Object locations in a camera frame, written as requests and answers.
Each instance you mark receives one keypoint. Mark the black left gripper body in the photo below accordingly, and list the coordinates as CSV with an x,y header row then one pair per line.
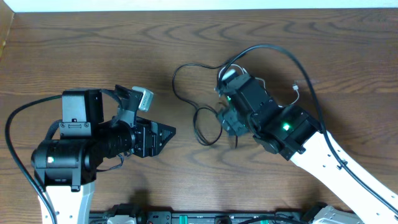
x,y
143,148

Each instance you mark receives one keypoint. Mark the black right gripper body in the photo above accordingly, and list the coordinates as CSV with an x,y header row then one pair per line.
x,y
231,119

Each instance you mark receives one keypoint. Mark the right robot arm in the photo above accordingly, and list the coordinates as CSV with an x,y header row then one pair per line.
x,y
297,136

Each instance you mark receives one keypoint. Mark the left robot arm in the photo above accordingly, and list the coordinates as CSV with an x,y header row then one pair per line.
x,y
96,124

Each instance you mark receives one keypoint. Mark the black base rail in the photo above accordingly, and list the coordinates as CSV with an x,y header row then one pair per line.
x,y
129,213

